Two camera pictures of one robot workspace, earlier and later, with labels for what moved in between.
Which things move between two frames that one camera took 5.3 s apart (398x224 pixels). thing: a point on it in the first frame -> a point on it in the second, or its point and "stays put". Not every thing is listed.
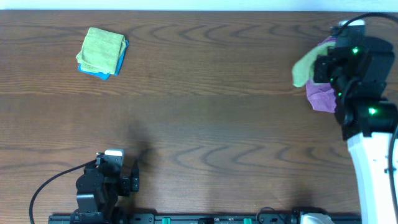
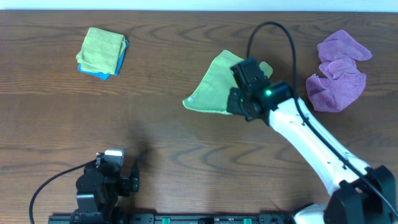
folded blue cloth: x=104 y=76 stays put
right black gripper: x=322 y=63 -> x=232 y=107
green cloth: x=303 y=68 -> x=211 y=93
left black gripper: x=134 y=182 stays put
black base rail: x=217 y=218 stays put
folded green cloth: x=101 y=51 stays put
